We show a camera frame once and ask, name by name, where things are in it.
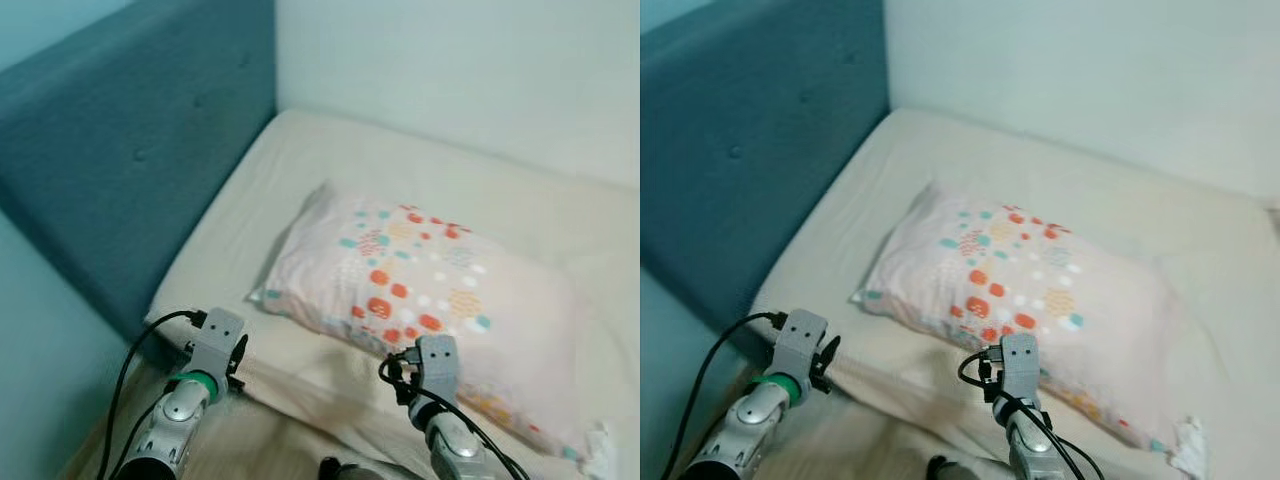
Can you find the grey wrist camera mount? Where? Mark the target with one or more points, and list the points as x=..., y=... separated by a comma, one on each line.
x=215, y=340
x=1020, y=362
x=800, y=345
x=437, y=362

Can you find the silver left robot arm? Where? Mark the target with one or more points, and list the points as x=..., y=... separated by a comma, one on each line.
x=175, y=420
x=750, y=420

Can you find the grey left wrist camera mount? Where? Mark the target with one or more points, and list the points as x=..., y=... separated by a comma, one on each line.
x=215, y=340
x=800, y=345

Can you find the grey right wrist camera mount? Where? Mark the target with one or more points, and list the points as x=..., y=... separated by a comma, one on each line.
x=437, y=362
x=1020, y=362

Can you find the white wrapper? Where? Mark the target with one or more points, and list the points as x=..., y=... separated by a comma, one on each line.
x=600, y=455
x=1190, y=445

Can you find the silver right robot leg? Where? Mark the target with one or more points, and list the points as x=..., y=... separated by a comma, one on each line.
x=938, y=468
x=330, y=468

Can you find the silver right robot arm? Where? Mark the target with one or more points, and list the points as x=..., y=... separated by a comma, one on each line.
x=455, y=445
x=1030, y=445

